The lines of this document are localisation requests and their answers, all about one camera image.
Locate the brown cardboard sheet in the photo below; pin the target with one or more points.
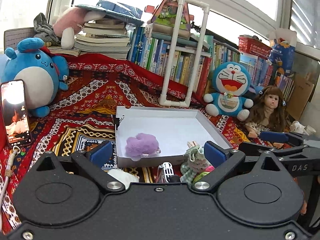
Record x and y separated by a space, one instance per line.
299 97

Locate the white PVC pipe frame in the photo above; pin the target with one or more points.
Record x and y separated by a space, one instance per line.
163 101

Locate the red patterned blanket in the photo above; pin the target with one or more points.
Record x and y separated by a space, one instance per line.
97 86

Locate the black binder clip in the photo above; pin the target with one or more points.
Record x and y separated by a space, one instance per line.
117 121

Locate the red plastic basket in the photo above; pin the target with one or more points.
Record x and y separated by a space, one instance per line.
253 46

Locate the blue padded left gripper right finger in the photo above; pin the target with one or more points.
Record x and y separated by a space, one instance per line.
224 161

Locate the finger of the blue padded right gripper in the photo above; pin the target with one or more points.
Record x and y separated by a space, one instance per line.
272 136

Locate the miniature metal bicycle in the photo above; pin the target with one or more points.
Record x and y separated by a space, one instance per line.
165 174

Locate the stack of lying books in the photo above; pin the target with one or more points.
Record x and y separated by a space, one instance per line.
107 38

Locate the pink and white plush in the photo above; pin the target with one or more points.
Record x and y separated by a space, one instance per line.
70 23

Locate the white paper cup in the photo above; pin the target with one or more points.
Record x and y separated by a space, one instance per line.
310 130

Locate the grey crumpled cloth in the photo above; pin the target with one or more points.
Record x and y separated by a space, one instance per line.
44 30

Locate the Doraemon plush toy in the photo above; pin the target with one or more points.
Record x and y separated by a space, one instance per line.
231 81

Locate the blue round plush toy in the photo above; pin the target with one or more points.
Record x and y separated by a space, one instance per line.
43 75

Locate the white shallow cardboard tray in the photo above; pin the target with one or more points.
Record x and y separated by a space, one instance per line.
172 127

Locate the smartphone with lit screen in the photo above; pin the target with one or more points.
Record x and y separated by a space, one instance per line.
15 113

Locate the blue printed bag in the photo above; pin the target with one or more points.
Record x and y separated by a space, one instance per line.
282 55

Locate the green and pink scrunchie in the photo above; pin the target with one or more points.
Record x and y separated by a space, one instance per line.
203 173

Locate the green checkered cloth scrunchie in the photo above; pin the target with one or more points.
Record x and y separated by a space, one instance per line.
194 164

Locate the brown-haired baby doll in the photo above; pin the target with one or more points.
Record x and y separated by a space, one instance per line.
267 113

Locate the row of standing books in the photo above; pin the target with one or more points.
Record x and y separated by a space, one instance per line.
152 54

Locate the purple fluffy plush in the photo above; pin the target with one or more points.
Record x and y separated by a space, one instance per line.
142 146

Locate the blue flat hat board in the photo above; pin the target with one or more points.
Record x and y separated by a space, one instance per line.
119 11

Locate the triangular picture box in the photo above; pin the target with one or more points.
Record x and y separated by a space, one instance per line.
164 16

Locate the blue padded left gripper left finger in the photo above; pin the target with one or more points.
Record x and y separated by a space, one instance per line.
89 164

